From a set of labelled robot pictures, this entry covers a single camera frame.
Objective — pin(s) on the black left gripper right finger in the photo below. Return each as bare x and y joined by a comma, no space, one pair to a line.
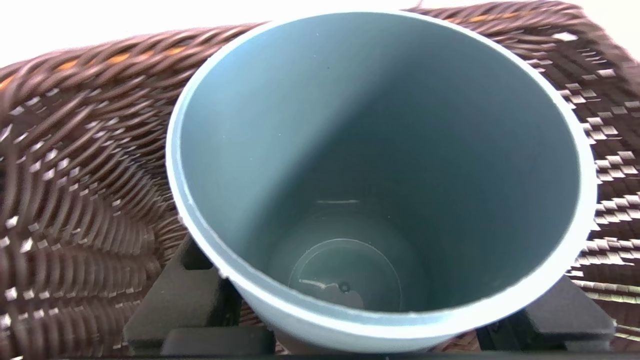
565,325

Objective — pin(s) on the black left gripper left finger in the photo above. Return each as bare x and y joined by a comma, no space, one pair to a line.
185,310

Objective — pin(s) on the grey blue plastic cup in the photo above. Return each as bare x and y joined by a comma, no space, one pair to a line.
375,150

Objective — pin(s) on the dark brown wicker basket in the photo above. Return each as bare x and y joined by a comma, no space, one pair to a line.
75,200

